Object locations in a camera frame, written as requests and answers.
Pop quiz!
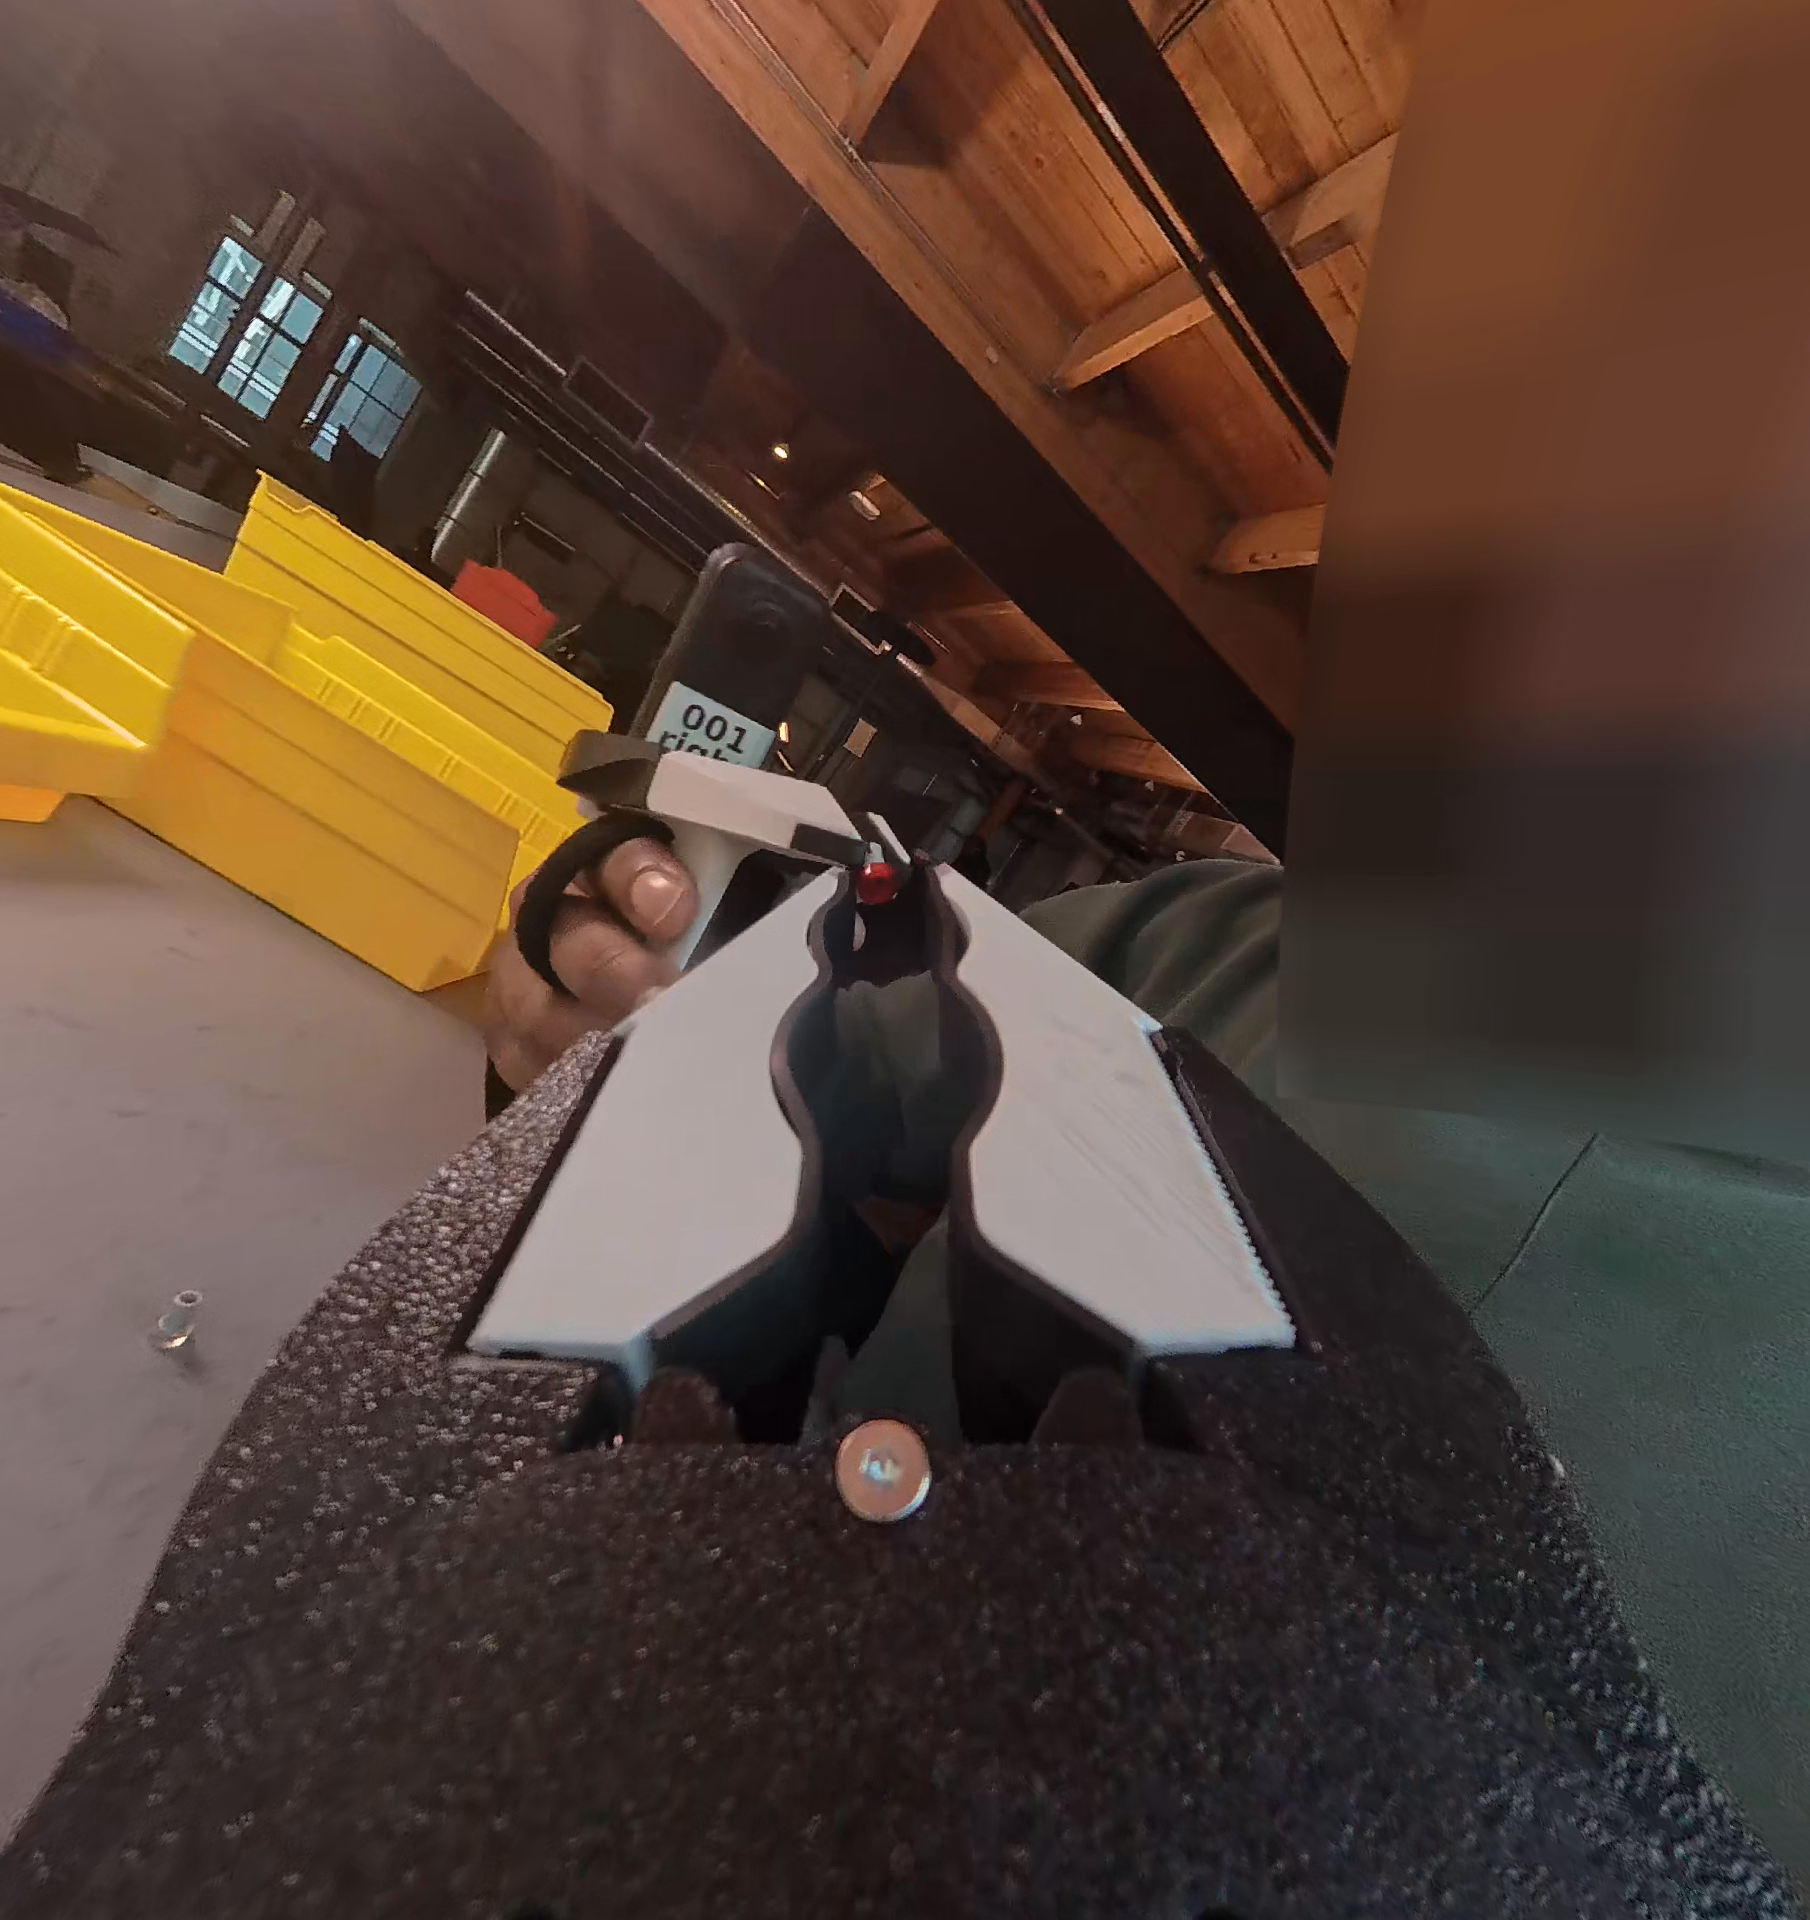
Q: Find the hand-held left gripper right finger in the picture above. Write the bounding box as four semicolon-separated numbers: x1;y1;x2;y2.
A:
901;863;1300;1365

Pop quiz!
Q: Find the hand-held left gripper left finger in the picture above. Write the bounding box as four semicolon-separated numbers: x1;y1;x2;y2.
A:
468;871;864;1373

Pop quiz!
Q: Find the person's right hand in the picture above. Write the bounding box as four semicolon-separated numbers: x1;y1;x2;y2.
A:
483;833;702;1112

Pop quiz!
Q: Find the paned window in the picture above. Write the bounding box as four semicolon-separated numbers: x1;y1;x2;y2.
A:
217;277;332;426
304;325;425;462
166;229;272;379

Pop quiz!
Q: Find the yellow parts bin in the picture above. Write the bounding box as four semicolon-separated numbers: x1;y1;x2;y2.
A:
14;503;551;996
0;458;199;821
223;470;615;863

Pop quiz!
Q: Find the person's green sweatshirt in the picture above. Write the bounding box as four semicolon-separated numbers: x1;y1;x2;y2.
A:
844;863;1810;1920

